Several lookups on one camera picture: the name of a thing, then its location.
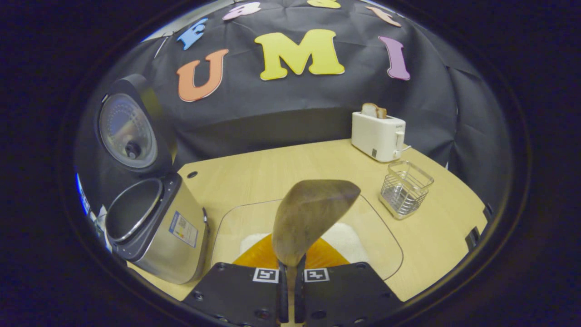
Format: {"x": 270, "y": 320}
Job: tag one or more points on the clear plastic container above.
{"x": 227, "y": 227}

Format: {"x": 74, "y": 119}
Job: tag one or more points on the white side desk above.
{"x": 97, "y": 222}

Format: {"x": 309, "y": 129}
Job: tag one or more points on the black backdrop cloth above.
{"x": 295, "y": 113}

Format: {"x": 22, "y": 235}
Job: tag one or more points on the silver black rice cooker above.
{"x": 159, "y": 236}

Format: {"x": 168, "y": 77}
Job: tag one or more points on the black table edge bracket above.
{"x": 473, "y": 237}

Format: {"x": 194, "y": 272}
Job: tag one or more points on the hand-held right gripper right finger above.
{"x": 299, "y": 295}

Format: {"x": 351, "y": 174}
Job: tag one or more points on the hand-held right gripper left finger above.
{"x": 283, "y": 295}

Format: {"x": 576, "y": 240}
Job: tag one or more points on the white toaster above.
{"x": 374, "y": 134}

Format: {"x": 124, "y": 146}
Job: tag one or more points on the toasted bread slice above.
{"x": 382, "y": 112}
{"x": 370, "y": 110}

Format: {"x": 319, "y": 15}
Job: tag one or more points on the wooden spoon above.
{"x": 308, "y": 213}

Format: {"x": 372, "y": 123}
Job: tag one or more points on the computer monitor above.
{"x": 81, "y": 195}

